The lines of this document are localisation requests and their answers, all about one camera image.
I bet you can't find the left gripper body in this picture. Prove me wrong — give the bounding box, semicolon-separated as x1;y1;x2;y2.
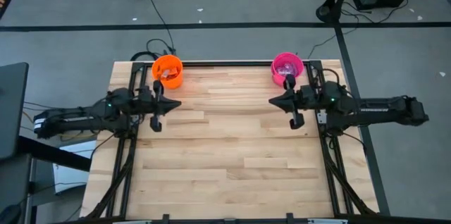
139;80;167;133

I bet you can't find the orange Reese's pack white label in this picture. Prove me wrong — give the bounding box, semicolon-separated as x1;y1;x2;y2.
160;68;178;80

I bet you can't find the orange plastic halloween bucket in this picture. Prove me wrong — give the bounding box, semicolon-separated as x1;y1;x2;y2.
151;54;185;90

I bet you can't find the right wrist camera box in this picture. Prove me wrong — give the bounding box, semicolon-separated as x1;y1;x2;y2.
299;85;317;102

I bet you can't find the large purple Skittles bag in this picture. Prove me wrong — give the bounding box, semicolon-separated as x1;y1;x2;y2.
276;62;299;77

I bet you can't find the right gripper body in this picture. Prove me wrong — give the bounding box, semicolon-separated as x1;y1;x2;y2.
284;75;318;130

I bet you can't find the grey flat monitor panel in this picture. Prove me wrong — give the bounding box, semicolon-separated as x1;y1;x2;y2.
0;62;30;161

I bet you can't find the black aluminium table frame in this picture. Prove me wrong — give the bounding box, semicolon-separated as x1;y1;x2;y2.
82;60;381;224

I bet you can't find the pink plastic halloween bucket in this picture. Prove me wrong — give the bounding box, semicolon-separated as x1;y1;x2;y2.
271;52;305;87

